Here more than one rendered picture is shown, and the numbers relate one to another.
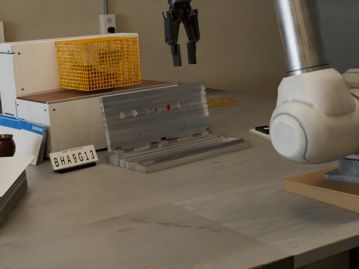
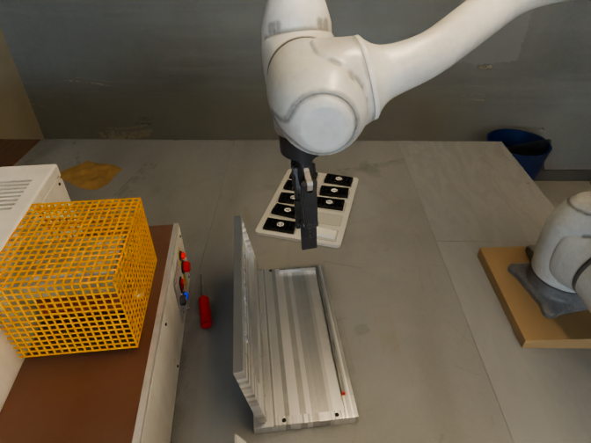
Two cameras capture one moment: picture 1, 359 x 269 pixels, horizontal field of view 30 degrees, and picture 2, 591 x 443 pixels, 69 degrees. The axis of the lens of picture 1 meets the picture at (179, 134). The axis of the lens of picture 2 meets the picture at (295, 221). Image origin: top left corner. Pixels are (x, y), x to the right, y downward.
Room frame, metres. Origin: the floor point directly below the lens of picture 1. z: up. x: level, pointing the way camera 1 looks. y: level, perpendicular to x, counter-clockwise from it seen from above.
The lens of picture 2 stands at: (1.79, 0.54, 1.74)
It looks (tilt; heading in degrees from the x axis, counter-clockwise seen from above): 37 degrees down; 303
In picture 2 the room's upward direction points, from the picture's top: straight up
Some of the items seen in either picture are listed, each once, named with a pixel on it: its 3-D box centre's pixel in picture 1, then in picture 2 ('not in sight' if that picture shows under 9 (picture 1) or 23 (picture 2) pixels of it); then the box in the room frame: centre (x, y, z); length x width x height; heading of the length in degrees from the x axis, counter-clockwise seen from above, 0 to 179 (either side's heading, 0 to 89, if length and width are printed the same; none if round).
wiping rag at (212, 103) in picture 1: (219, 101); (89, 171); (3.21, -0.20, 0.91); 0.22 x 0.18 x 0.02; 9
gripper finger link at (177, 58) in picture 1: (176, 55); (308, 234); (2.11, 0.00, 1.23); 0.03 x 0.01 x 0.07; 43
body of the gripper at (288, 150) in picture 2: (179, 5); (302, 155); (2.14, -0.02, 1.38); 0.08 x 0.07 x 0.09; 133
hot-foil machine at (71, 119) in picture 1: (109, 86); (75, 281); (2.53, 0.26, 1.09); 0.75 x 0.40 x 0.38; 130
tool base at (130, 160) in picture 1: (180, 149); (295, 332); (2.14, 0.00, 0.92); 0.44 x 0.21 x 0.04; 130
